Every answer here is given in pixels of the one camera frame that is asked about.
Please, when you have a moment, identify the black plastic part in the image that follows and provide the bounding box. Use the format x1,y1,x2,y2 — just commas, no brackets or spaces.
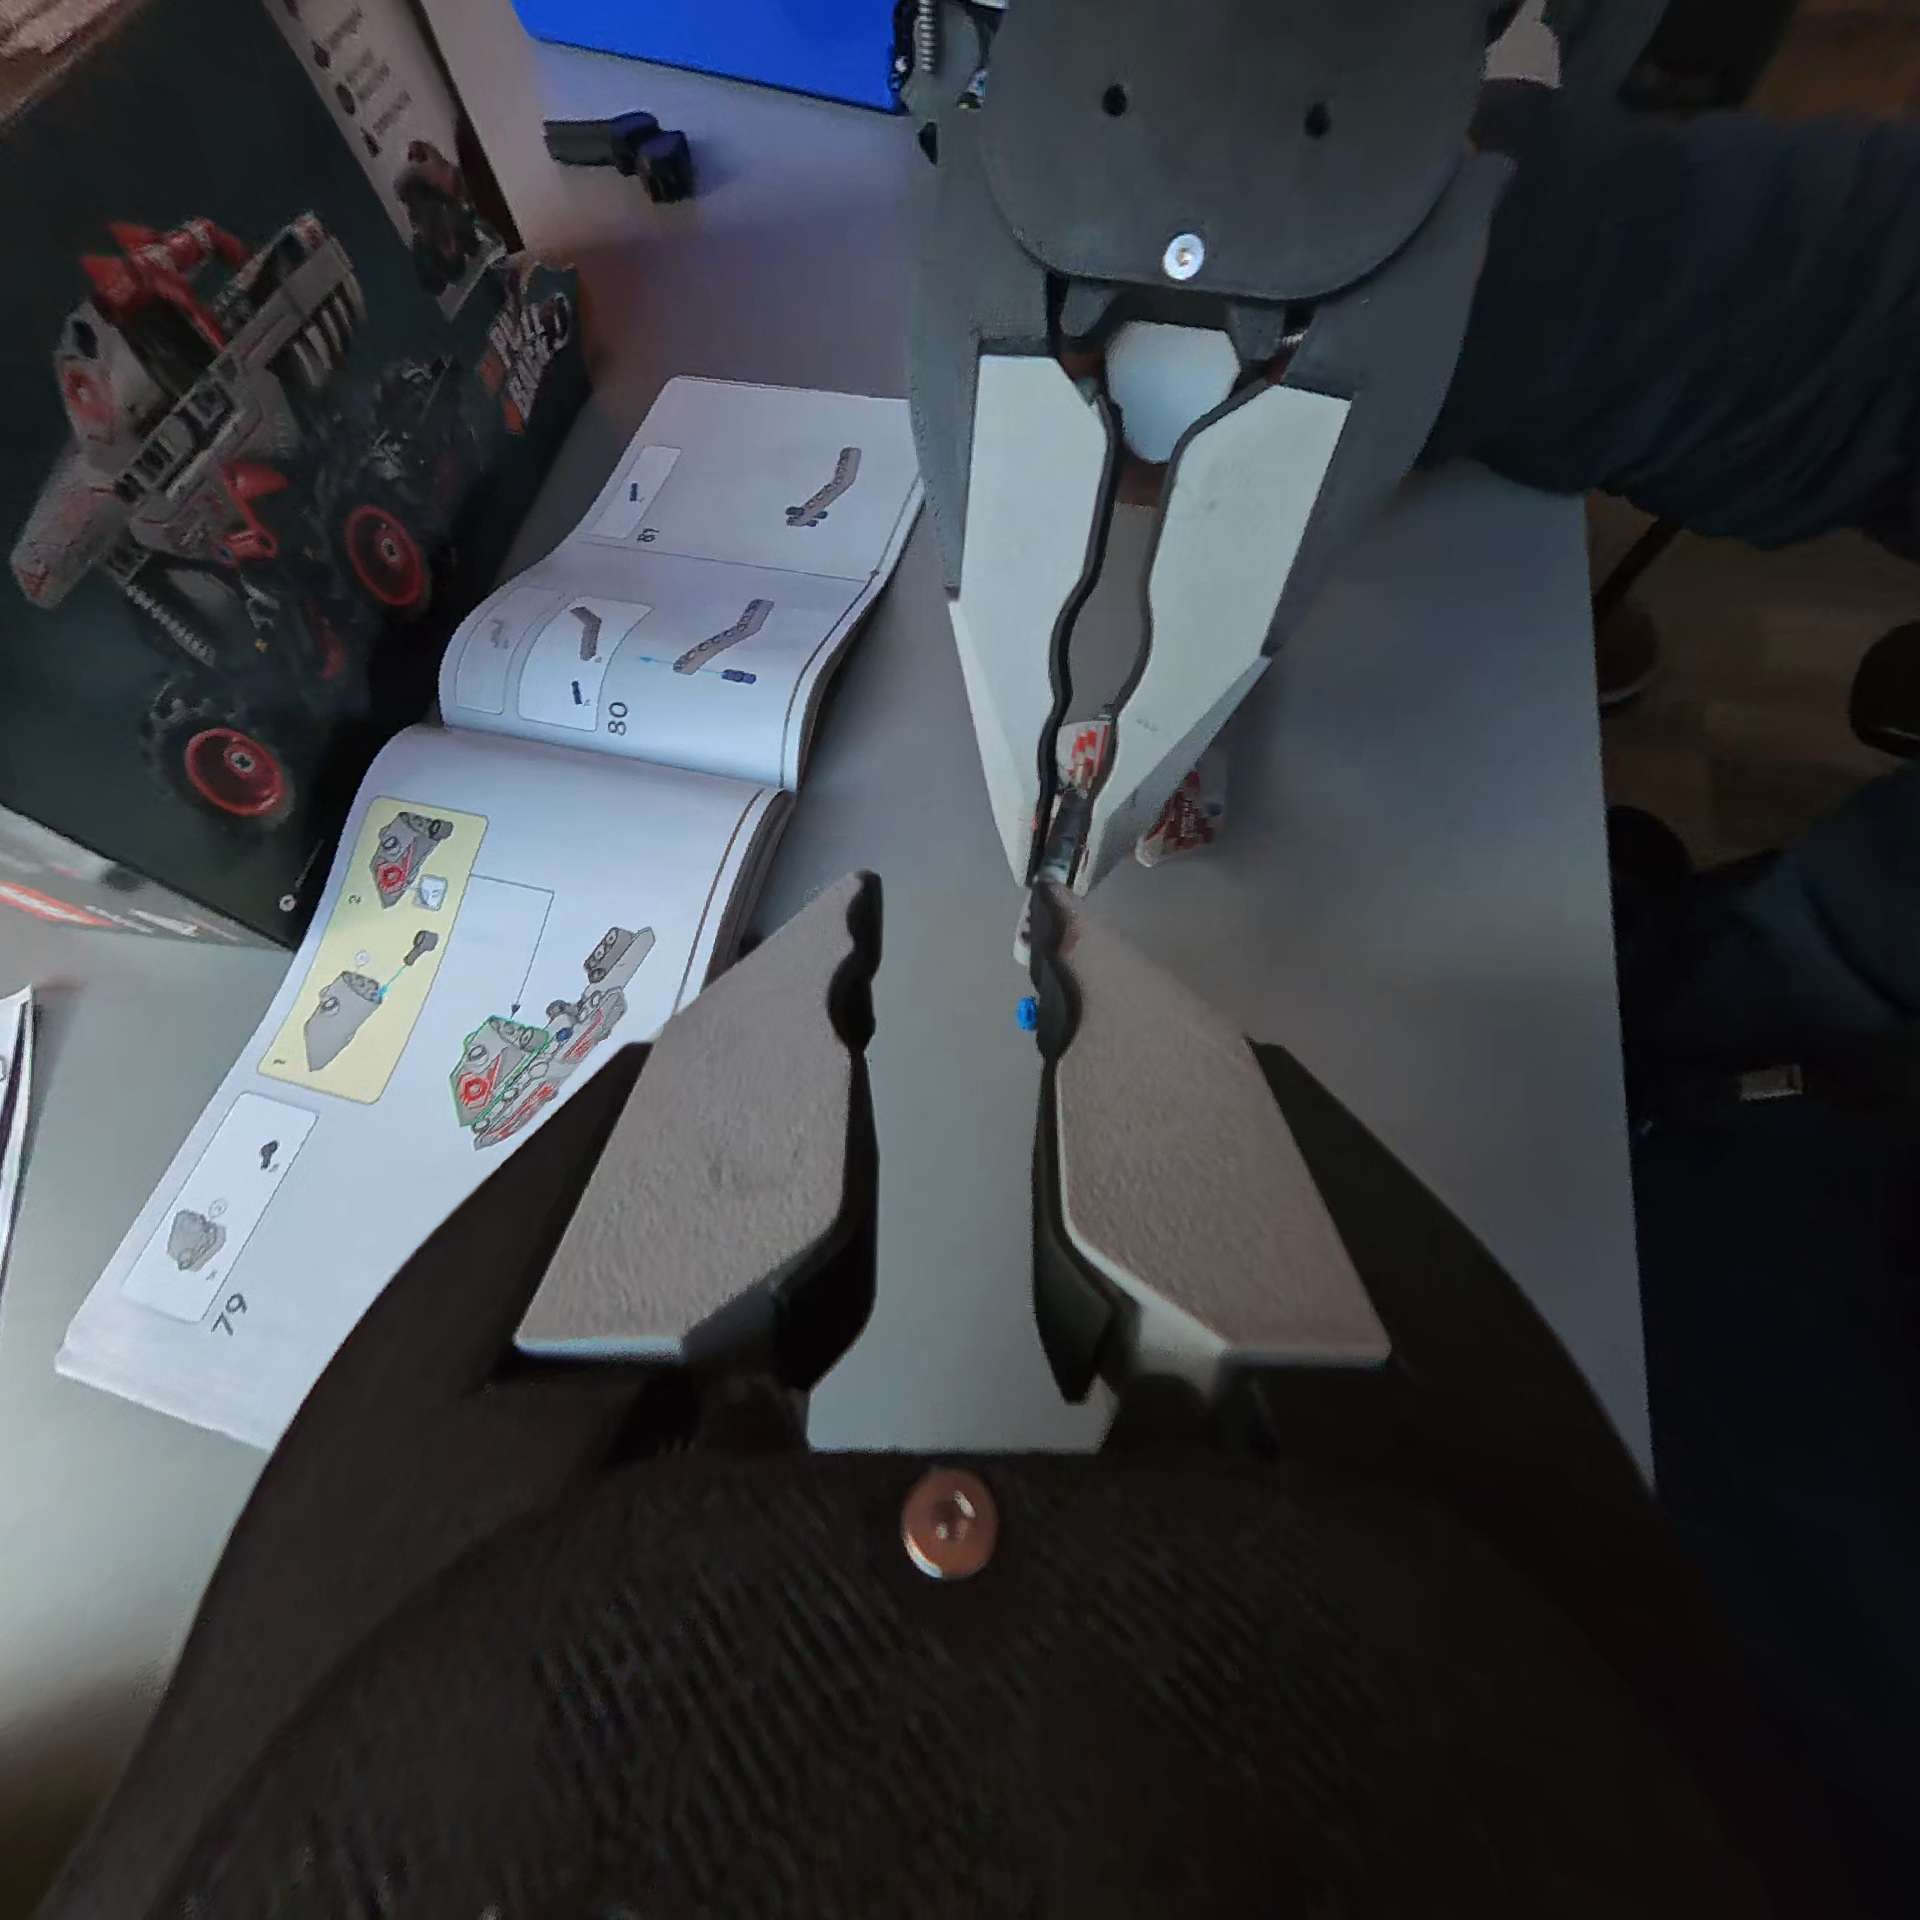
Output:
545,111,697,207

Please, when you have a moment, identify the person's leg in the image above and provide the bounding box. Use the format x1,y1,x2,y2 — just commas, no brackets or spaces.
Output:
1604,764,1920,1920

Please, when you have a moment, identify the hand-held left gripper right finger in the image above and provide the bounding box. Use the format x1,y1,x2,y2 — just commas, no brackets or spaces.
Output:
1028,883,1393,1405

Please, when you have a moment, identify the black lego set box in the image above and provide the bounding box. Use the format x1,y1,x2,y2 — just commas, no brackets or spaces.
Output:
0,0,588,951

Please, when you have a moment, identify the person's right forearm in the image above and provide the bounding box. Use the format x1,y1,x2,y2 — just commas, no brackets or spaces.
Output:
1408,91,1920,552

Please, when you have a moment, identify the grey lego beam assembly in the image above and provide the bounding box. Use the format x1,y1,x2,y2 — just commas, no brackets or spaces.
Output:
1017,713,1236,963

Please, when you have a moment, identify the black chair base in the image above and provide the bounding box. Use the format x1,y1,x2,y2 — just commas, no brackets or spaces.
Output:
1848,614,1920,759

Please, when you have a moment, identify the blue box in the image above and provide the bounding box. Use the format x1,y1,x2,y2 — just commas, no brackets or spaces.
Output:
510,0,920,111

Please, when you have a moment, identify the lego instruction booklet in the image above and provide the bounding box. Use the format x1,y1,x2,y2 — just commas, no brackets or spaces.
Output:
56,374,927,1448

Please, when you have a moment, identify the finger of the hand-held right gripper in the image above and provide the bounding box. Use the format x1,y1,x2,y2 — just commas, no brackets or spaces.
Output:
1069,377,1352,890
951,347,1124,890

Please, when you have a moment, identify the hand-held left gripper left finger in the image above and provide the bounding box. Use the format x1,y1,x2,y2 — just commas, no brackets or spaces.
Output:
514,869,890,1394

